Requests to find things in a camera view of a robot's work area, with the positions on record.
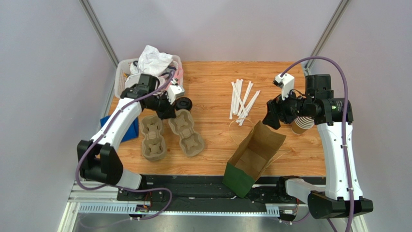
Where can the white plastic basket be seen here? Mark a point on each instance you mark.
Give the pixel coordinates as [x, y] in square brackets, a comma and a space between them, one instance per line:
[123, 72]

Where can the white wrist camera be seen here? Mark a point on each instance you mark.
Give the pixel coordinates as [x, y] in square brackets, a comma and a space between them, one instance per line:
[285, 83]
[174, 92]

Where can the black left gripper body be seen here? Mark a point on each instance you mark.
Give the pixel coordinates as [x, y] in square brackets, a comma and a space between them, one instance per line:
[158, 103]

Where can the cardboard cup carrier tray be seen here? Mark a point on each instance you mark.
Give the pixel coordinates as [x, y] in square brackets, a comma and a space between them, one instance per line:
[153, 144]
[190, 141]

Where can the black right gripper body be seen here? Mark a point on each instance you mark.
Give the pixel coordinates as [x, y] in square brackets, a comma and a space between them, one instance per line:
[278, 109]

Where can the stack of paper cups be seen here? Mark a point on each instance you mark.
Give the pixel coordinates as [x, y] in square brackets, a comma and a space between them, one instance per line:
[301, 124]

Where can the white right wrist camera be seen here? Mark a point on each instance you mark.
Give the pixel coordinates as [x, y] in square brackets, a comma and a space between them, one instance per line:
[285, 83]

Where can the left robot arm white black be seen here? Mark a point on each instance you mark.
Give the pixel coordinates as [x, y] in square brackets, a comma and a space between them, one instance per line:
[97, 157]

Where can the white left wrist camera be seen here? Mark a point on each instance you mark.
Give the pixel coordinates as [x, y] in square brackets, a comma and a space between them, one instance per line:
[174, 92]

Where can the brown paper coffee cup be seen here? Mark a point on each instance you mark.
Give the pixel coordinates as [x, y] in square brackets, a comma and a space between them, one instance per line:
[188, 107]

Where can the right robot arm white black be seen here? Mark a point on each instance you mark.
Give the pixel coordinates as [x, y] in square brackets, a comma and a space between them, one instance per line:
[342, 195]

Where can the crumpled white cloth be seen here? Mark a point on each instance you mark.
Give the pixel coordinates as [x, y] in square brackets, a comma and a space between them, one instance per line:
[153, 62]

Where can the blue cloth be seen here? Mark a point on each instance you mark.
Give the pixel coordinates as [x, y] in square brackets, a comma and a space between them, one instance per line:
[131, 133]

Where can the black plastic cup lid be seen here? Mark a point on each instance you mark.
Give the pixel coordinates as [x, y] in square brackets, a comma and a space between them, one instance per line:
[184, 103]

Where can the green paper gift bag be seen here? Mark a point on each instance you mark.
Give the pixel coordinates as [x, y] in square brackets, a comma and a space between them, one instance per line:
[252, 156]

